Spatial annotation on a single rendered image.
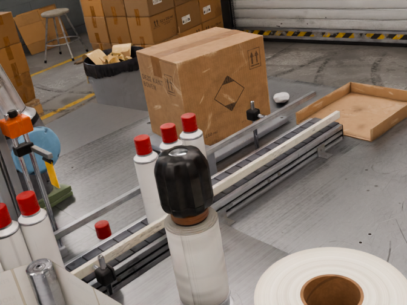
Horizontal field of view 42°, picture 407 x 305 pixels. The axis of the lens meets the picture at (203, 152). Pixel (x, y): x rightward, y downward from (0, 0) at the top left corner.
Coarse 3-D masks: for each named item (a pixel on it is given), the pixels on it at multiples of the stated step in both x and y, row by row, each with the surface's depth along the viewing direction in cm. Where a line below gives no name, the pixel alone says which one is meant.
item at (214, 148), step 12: (312, 96) 151; (288, 108) 145; (264, 120) 139; (240, 132) 134; (216, 144) 129; (228, 144) 131; (132, 192) 114; (108, 204) 111; (120, 204) 112; (84, 216) 108; (96, 216) 109; (60, 228) 105; (72, 228) 105
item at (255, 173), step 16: (304, 128) 150; (272, 144) 143; (304, 144) 141; (272, 160) 135; (224, 176) 131; (224, 192) 124; (144, 224) 117; (112, 240) 113; (144, 240) 112; (128, 256) 107
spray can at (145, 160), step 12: (144, 144) 107; (144, 156) 108; (156, 156) 109; (144, 168) 109; (144, 180) 110; (144, 192) 112; (156, 192) 111; (144, 204) 114; (156, 204) 112; (156, 216) 114
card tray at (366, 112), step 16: (336, 96) 176; (352, 96) 178; (368, 96) 176; (384, 96) 173; (400, 96) 168; (304, 112) 166; (320, 112) 170; (352, 112) 166; (368, 112) 164; (384, 112) 163; (400, 112) 155; (352, 128) 156; (368, 128) 154; (384, 128) 150
